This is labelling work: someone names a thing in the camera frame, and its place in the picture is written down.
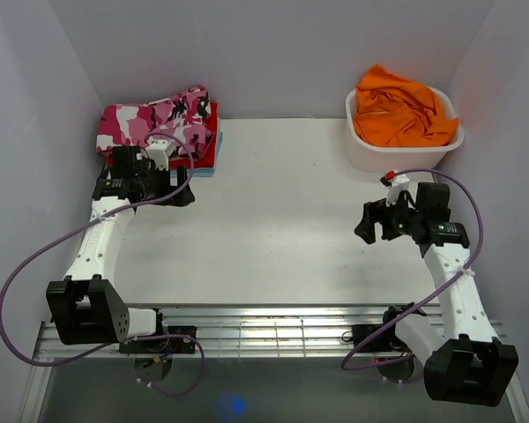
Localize pink camouflage folded trousers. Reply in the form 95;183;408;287
96;85;213;153

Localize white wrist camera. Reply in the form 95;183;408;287
380;171;410;206
145;137;175;171

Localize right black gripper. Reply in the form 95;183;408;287
354;189;422;244

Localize red folded trousers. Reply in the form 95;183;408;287
169;101;219;169

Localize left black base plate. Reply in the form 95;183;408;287
118;325;197;355

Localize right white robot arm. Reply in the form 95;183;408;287
354;175;518;407

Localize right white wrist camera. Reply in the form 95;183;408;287
380;171;410;206

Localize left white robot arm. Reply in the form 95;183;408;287
46;139;195;353

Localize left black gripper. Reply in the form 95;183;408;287
136;163;195;207

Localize light blue folded trousers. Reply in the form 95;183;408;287
189;117;223;177

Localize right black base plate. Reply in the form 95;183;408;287
342;323;418;353

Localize orange trousers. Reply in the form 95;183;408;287
353;64;458;148

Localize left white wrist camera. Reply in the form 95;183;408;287
145;137;175;171

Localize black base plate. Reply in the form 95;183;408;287
342;323;418;353
118;325;197;355

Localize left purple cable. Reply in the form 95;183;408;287
0;132;205;397

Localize white plastic basin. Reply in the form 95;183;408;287
344;88;465;172

